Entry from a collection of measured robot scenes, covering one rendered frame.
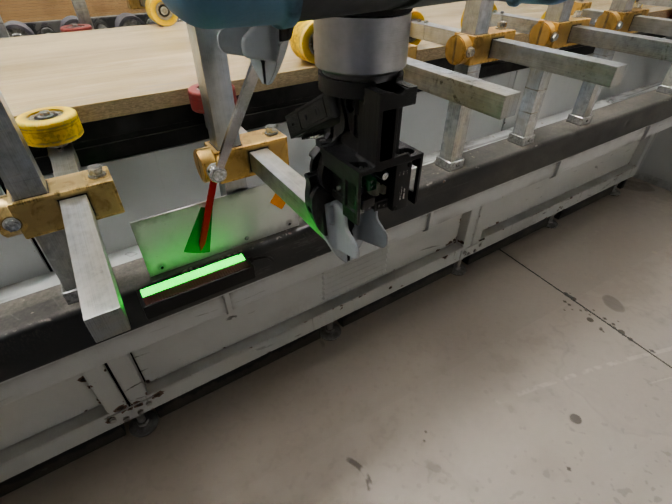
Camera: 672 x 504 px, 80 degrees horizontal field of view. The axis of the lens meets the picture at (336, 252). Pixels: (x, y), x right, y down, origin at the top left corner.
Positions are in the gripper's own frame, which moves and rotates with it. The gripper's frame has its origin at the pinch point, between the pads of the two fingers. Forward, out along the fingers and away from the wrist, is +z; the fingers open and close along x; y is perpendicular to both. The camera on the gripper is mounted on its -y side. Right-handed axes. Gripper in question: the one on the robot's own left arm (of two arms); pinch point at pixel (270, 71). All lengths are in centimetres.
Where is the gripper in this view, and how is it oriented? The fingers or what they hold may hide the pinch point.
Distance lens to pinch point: 52.2
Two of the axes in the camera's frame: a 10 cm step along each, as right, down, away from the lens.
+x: 8.0, 3.7, -4.8
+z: 0.0, 7.9, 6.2
